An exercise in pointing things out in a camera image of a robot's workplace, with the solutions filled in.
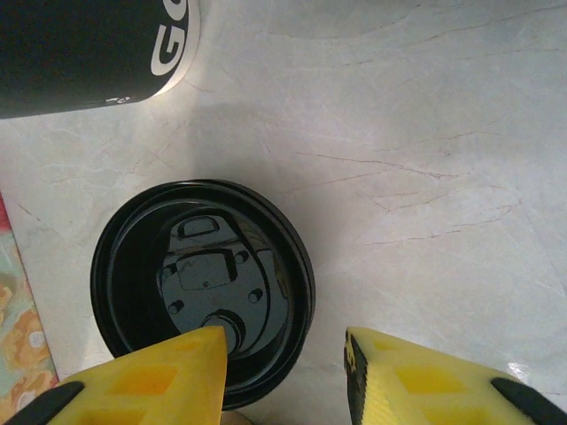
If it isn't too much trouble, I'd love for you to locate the white paper bag yellow front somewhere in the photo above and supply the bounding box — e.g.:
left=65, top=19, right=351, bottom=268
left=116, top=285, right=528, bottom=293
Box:
left=0, top=189, right=59, bottom=411

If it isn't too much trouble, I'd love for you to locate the black plastic cup lid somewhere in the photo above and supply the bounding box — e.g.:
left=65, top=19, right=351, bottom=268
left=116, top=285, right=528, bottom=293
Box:
left=176, top=178, right=317, bottom=355
left=90, top=180, right=311, bottom=411

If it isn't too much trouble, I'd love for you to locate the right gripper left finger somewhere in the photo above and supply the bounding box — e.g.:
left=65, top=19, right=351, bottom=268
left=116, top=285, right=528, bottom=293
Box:
left=0, top=325, right=229, bottom=425

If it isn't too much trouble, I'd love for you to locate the black paper cup white lettering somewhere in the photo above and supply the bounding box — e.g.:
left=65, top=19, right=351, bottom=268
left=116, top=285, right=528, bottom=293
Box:
left=0, top=0, right=201, bottom=120

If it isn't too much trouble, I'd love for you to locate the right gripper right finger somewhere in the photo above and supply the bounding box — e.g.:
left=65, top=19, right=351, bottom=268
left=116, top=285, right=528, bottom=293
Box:
left=344, top=326, right=567, bottom=425

